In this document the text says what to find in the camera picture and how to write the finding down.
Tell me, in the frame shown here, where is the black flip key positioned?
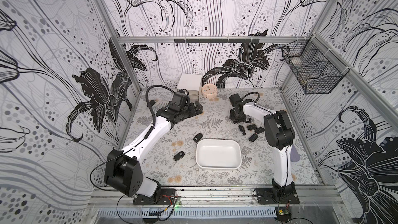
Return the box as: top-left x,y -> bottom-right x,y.
249,133 -> 258,143
255,127 -> 265,134
173,151 -> 185,162
247,124 -> 258,131

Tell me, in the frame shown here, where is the white rectangular storage tray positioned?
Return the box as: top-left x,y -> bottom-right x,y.
196,139 -> 242,170

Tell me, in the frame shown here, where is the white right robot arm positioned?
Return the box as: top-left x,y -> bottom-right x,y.
229,94 -> 295,191

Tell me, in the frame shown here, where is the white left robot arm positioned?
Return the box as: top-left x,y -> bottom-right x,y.
104,85 -> 203,198

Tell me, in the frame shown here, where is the black mercedes key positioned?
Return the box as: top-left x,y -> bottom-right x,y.
238,125 -> 246,136

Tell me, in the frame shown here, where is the black flip key beside smart key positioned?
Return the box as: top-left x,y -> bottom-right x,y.
255,127 -> 265,134

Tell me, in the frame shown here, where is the white mini drawer cabinet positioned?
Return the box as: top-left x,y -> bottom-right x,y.
177,74 -> 202,101

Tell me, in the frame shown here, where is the pink round alarm clock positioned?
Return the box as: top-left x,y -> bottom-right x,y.
201,84 -> 218,100

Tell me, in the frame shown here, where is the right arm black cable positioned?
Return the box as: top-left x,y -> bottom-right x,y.
240,91 -> 261,105

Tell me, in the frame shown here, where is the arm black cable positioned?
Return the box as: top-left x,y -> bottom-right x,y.
145,84 -> 176,128
240,91 -> 261,105

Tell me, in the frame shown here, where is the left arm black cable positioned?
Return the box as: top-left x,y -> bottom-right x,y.
145,84 -> 176,128

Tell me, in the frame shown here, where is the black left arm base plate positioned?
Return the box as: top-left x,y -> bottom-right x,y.
133,188 -> 176,206

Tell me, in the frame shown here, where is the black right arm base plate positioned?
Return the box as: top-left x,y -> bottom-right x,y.
254,187 -> 300,205

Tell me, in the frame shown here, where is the black wire wall basket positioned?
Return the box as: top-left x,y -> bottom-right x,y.
281,39 -> 349,95

